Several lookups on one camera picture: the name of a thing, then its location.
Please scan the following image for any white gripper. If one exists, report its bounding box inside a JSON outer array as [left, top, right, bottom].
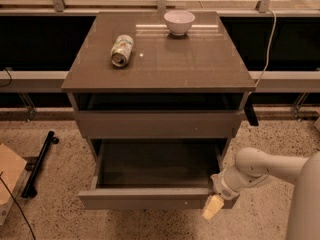
[[202, 165, 247, 220]]

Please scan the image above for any grey drawer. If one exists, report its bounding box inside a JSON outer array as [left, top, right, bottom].
[[79, 139, 223, 210], [74, 111, 241, 139]]

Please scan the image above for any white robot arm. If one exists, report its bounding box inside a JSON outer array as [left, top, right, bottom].
[[202, 147, 320, 240]]

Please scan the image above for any grey top drawer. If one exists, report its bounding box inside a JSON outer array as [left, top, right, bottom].
[[74, 111, 241, 139]]

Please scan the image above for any grey drawer cabinet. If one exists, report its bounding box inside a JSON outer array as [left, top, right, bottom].
[[62, 11, 255, 154]]

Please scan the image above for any green soda can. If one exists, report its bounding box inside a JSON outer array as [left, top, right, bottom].
[[110, 35, 134, 67]]

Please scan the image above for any black metal bar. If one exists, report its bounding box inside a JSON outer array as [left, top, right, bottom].
[[21, 131, 59, 198]]

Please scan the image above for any white ceramic bowl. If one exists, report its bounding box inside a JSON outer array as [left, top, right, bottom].
[[164, 10, 195, 35]]

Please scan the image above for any wooden board on left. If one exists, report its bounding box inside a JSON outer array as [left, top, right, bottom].
[[0, 143, 26, 205]]

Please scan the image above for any white hanging cable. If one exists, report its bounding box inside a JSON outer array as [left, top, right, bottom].
[[254, 9, 278, 88]]

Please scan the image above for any black floor cable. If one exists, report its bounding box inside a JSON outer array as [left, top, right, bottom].
[[0, 171, 37, 240]]

